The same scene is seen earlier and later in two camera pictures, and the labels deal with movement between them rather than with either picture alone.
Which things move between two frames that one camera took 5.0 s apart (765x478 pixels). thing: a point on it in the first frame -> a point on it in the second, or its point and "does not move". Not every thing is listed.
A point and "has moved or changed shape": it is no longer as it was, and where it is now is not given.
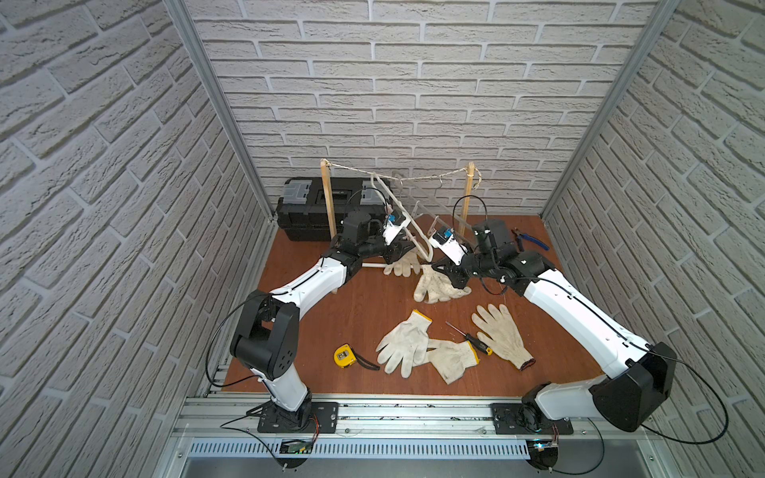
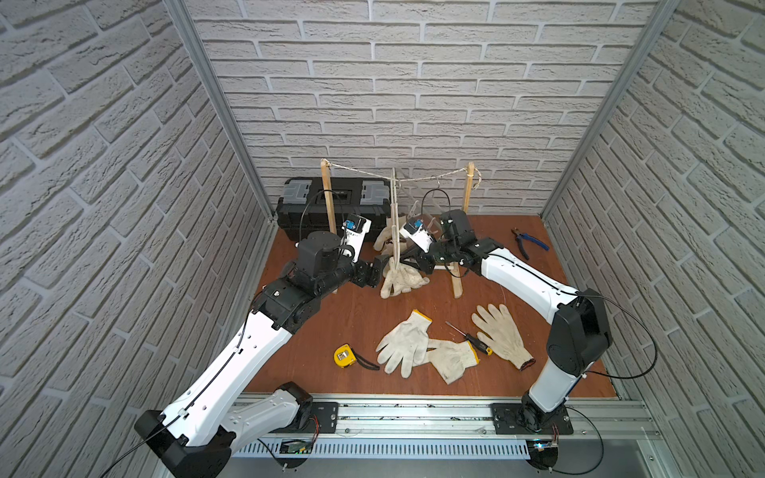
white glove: (410, 260) has moved or changed shape
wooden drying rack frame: (466, 207) does not move
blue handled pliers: (520, 237) does not move
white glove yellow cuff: (451, 358) does not move
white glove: (437, 287) -> (403, 280)
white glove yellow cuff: (407, 344) does not move
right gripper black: (450, 272) -> (420, 260)
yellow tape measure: (345, 356) does not move
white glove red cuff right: (506, 338) does not move
